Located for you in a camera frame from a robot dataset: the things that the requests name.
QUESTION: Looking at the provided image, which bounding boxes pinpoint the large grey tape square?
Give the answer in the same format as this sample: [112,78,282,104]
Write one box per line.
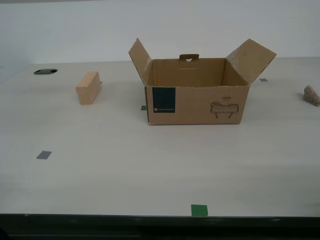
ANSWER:
[36,150,53,161]

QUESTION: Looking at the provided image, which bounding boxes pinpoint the speckled pink granite rock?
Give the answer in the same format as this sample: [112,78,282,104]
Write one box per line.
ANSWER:
[303,84,320,108]

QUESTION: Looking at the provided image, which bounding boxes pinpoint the black oval table grommet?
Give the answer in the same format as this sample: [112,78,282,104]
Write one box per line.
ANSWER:
[33,69,58,76]

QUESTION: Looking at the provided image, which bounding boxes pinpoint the light wooden block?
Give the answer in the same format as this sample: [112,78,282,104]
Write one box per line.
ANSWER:
[75,71,102,106]

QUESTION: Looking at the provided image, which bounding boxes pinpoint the large green tape square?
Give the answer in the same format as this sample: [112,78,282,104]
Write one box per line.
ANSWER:
[191,204,209,217]

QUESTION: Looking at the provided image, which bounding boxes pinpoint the brown cardboard box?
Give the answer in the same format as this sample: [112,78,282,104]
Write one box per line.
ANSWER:
[128,37,278,126]

